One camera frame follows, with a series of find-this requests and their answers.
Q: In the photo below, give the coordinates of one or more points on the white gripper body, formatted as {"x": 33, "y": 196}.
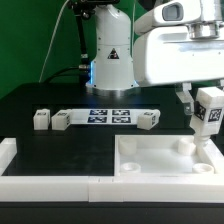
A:
{"x": 167, "y": 55}

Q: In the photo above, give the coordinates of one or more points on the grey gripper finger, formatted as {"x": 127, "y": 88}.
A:
{"x": 183, "y": 93}

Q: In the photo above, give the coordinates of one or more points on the white square tabletop part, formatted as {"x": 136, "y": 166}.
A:
{"x": 160, "y": 155}

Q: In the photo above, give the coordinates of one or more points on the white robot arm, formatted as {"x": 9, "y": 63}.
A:
{"x": 112, "y": 70}

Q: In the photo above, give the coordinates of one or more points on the white U-shaped fence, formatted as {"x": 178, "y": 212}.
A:
{"x": 207, "y": 188}

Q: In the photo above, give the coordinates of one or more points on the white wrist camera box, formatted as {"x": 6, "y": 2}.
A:
{"x": 175, "y": 12}

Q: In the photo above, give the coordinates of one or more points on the white marker base plate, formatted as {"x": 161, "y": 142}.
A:
{"x": 109, "y": 116}

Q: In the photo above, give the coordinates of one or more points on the black camera stand pole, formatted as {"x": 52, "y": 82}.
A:
{"x": 84, "y": 10}

